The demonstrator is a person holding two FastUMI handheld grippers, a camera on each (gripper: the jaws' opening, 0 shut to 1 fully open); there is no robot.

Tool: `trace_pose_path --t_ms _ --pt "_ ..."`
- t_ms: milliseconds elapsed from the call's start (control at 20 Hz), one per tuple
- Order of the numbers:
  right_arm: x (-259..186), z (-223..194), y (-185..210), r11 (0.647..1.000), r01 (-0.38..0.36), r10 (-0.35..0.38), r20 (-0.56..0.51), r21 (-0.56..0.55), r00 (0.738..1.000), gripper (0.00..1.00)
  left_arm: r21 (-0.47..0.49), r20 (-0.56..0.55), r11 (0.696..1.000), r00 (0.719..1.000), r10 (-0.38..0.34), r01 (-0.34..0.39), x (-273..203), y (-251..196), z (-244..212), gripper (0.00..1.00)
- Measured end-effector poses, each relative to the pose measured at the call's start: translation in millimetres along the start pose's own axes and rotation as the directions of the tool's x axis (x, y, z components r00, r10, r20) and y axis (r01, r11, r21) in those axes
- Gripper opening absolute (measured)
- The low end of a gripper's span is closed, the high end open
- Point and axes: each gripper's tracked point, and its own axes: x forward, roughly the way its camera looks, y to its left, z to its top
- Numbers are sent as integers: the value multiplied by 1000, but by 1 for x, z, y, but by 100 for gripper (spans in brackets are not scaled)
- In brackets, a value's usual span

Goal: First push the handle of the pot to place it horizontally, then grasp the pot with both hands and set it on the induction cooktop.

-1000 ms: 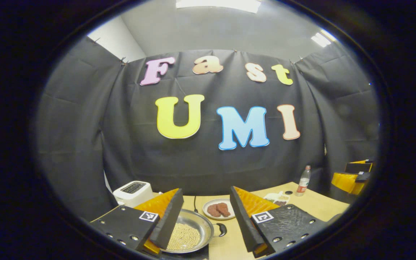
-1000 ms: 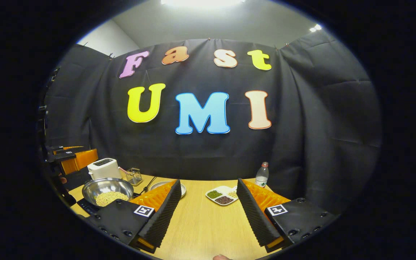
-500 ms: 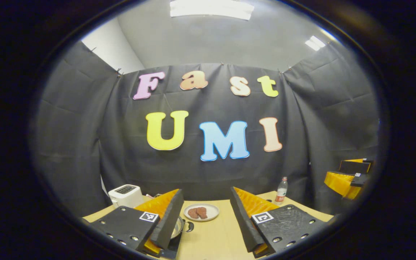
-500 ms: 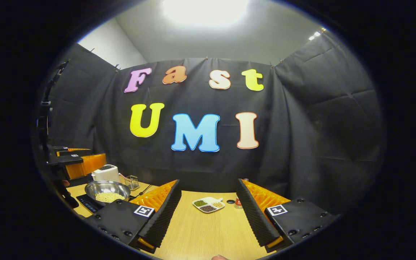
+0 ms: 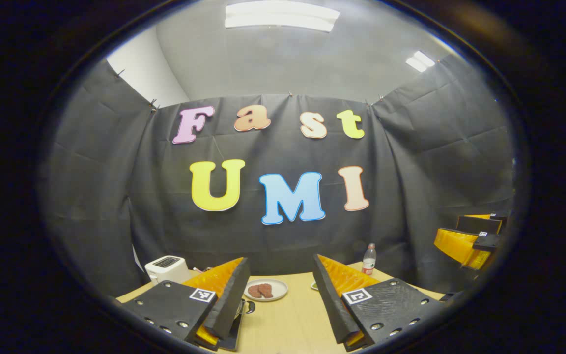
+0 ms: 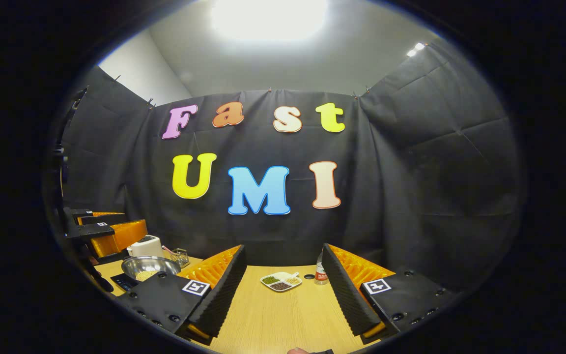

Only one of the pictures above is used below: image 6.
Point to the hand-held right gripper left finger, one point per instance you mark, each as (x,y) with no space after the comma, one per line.
(224,290)

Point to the black backdrop cloth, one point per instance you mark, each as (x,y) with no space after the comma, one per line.
(410,196)

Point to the pile of soybeans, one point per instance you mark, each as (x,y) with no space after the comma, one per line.
(146,275)

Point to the small ceiling light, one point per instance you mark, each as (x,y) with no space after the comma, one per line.
(416,49)

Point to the white toaster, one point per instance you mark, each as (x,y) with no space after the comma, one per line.
(145,247)

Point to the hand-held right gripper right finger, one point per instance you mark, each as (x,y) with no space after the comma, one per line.
(344,290)

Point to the black induction cooktop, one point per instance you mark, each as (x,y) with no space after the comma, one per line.
(123,282)

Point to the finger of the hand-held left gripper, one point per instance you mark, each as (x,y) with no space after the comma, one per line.
(121,237)
(101,216)

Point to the clear plastic water bottle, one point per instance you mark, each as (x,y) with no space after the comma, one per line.
(321,273)

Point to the white divided dish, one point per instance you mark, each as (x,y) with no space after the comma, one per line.
(281,281)

